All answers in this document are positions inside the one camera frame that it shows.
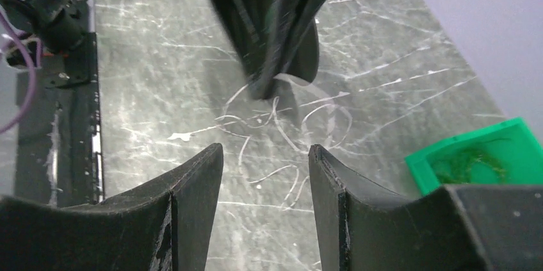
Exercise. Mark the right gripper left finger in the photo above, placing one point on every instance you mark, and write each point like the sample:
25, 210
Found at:
163, 224

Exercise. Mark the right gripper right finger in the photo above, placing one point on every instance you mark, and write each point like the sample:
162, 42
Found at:
364, 226

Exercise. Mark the black cable spool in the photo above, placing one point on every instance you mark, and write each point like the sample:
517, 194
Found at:
272, 37

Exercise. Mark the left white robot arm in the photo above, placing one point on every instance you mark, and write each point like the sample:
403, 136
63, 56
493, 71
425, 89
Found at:
64, 27

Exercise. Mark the green plastic bin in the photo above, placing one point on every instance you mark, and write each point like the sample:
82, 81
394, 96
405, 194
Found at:
506, 153

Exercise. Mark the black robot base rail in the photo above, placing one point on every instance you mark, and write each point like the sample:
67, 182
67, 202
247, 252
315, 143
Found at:
58, 159

